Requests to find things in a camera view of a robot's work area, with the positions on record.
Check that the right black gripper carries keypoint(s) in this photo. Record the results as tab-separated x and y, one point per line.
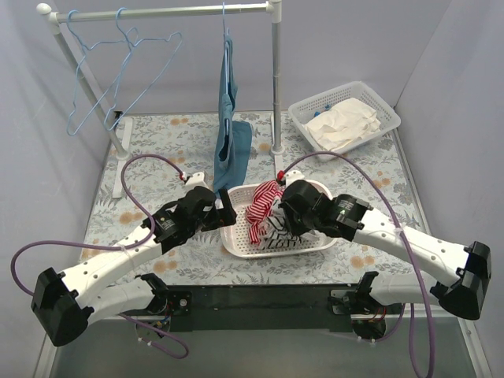
294	220

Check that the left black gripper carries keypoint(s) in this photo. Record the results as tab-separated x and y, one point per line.
227	210

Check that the black white striped tank top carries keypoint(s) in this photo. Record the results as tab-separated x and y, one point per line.
274	233

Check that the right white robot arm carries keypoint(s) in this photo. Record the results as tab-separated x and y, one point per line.
452	276

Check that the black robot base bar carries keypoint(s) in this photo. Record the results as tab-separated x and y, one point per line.
266	307

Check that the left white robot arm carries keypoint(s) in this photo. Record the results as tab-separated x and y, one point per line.
67	302

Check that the white plastic laundry basket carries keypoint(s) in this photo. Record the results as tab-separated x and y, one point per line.
236	240

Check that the red white striped garment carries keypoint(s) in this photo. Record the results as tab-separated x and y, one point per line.
266	197

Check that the blue hanging garment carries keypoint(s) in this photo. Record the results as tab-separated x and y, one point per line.
234	139

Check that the cream white cloth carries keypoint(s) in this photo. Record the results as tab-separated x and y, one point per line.
345	123

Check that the small blue object in basket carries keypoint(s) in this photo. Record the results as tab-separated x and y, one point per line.
317	114

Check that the white basket at back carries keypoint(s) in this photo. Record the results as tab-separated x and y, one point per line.
304	111

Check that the grey white clothes rack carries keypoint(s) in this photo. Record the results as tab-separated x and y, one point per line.
274	8

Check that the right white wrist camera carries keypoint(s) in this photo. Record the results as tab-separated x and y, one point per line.
292	176

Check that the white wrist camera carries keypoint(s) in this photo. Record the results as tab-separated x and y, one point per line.
292	176
197	179

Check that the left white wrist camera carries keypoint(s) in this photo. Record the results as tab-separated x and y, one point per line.
197	179

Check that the light blue wire hanger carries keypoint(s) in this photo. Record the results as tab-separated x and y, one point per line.
84	78

